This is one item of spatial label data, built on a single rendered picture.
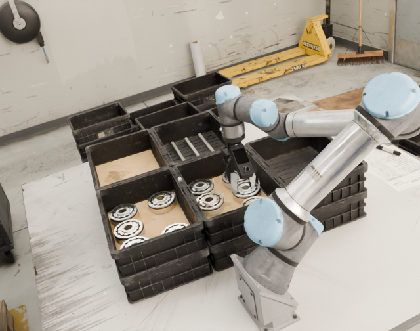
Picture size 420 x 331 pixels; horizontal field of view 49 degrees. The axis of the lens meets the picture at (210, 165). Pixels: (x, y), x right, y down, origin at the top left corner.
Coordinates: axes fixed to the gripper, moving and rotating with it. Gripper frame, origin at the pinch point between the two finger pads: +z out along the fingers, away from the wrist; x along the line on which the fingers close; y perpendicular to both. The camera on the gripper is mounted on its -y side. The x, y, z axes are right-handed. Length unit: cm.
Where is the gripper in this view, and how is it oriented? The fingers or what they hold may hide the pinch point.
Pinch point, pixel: (243, 189)
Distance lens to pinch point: 152.3
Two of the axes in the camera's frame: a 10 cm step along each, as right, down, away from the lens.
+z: 1.6, 8.5, 5.1
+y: -3.2, -4.4, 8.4
